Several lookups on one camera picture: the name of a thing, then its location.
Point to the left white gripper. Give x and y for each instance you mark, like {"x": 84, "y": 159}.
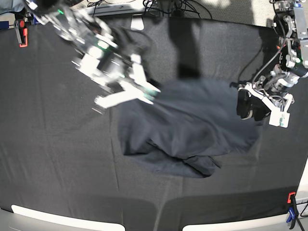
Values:
{"x": 262, "y": 103}

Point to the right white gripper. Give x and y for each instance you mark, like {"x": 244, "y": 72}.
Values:
{"x": 115, "y": 66}

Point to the dark navy t-shirt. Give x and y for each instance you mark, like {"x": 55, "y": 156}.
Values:
{"x": 188, "y": 124}

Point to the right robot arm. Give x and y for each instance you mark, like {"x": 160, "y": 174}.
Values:
{"x": 83, "y": 31}

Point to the white tag on cloth edge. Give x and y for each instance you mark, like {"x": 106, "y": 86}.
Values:
{"x": 137, "y": 23}

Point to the black table cover cloth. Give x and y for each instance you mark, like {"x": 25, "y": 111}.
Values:
{"x": 59, "y": 156}

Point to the red blue clamp near right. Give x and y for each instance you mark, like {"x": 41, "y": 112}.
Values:
{"x": 292, "y": 210}

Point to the red black clamp far left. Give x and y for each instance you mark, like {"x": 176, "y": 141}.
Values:
{"x": 21, "y": 33}

